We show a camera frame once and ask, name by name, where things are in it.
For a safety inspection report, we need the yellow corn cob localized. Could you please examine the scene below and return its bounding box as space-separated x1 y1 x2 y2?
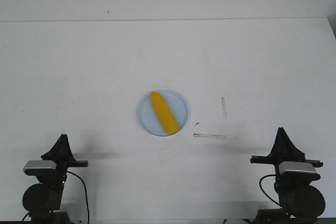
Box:
150 91 180 135

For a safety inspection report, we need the light blue round plate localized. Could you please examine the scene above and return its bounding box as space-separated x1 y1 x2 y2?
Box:
137 90 189 137

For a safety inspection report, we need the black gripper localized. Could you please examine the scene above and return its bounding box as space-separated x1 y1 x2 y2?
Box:
250 127 323 182
40 134 88 190

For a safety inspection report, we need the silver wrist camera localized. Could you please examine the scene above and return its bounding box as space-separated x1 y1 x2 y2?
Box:
23 160 57 176
278 161 321 181

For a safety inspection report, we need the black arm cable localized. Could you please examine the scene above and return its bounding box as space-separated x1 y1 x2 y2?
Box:
21 171 90 222
259 173 280 206

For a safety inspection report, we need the horizontal clear tape strip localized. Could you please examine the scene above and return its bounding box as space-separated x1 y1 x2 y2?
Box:
193 133 226 139

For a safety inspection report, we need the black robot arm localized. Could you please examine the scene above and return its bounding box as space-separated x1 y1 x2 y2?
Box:
250 127 326 223
22 134 90 223

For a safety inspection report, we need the vertical clear tape strip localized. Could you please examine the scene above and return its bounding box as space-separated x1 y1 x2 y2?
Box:
221 97 227 119

